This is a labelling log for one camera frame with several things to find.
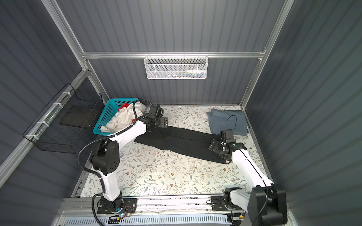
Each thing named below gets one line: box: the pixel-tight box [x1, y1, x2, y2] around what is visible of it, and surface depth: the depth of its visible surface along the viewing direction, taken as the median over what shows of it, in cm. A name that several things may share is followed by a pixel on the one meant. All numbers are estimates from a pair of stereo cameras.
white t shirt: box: [99, 102, 147, 133], surface depth 107 cm
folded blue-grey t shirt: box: [205, 108, 249, 137], surface depth 107 cm
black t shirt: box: [134, 125, 228, 164], surface depth 98 cm
